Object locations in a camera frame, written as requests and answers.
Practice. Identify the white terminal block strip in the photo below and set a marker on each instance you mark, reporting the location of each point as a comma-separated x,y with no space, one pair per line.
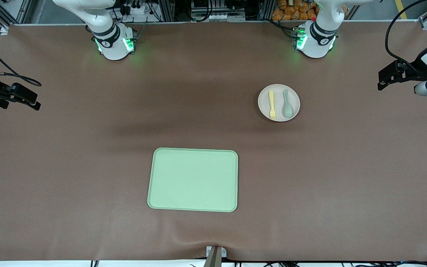
217,17

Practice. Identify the white power strip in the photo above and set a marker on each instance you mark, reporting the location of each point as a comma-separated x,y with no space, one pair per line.
135,10

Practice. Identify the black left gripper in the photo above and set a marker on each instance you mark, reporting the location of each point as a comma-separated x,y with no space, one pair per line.
417,70

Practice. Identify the grey-green plastic spoon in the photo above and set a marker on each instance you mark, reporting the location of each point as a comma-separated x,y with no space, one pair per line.
287,108

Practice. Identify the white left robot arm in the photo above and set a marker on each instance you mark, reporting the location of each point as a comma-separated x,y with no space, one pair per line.
315,50

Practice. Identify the light green rectangular tray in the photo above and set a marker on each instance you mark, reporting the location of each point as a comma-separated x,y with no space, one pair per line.
184,181

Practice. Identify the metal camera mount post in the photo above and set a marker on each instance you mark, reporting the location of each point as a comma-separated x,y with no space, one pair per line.
215,256

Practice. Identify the aluminium frame post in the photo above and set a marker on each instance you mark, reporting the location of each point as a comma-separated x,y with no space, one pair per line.
268,9
166,11

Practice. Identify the brown table mat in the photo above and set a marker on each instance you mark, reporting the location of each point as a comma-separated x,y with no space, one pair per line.
87,167

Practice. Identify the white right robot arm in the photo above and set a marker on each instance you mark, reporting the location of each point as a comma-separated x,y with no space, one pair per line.
115,48

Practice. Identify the orange objects pile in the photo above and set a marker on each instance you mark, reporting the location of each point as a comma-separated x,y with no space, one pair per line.
291,11

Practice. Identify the yellow plastic fork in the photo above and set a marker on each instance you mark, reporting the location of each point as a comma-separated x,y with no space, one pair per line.
271,104

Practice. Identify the beige round plate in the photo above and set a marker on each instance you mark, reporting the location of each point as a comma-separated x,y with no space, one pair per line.
279,111

